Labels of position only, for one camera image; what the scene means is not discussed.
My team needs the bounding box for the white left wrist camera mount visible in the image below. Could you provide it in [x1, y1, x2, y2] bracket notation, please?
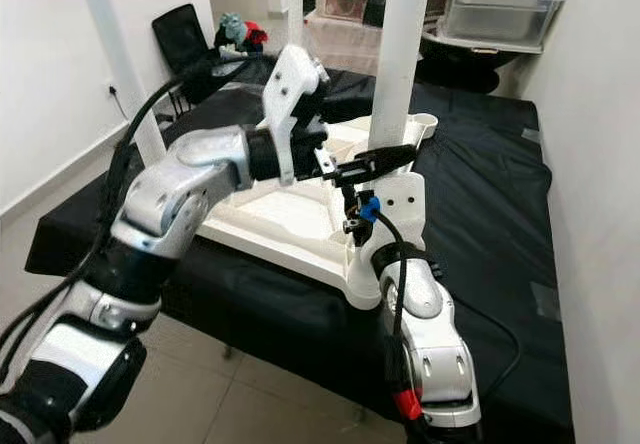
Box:
[260, 44, 331, 187]

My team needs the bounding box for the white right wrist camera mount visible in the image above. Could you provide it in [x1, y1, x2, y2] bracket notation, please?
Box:
[365, 171, 428, 255]

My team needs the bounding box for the white plastic table leg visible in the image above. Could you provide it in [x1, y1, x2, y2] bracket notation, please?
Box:
[285, 0, 306, 50]
[75, 0, 169, 165]
[345, 0, 436, 310]

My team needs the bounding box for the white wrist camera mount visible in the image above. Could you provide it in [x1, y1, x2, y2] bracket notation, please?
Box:
[365, 171, 428, 255]
[260, 44, 331, 187]

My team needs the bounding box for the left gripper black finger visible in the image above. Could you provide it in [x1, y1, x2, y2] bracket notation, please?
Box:
[335, 144, 419, 187]
[318, 97, 373, 125]

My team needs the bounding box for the open black suitcase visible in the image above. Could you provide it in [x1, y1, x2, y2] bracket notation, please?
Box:
[152, 4, 223, 105]

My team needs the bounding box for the black round basin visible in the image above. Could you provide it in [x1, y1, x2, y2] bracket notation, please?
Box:
[420, 32, 511, 93]

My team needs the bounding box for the black tablecloth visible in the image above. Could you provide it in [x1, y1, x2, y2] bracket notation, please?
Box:
[25, 64, 576, 444]

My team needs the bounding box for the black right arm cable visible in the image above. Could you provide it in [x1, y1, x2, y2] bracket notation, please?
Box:
[360, 199, 521, 425]

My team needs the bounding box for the clear plastic storage box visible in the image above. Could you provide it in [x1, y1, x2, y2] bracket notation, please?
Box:
[445, 0, 566, 50]

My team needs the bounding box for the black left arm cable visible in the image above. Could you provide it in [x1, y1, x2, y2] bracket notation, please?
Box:
[0, 54, 266, 365]

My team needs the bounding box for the red stuffed toy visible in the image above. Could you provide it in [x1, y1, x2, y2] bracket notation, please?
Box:
[245, 22, 269, 47]

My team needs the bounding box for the beige cloth covered bench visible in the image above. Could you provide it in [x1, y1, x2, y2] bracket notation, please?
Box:
[305, 14, 391, 70]

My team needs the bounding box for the teal stuffed toy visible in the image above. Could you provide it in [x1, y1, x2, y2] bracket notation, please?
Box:
[218, 14, 247, 47]

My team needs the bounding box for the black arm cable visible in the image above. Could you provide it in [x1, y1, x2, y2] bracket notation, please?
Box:
[0, 54, 266, 365]
[360, 199, 521, 425]

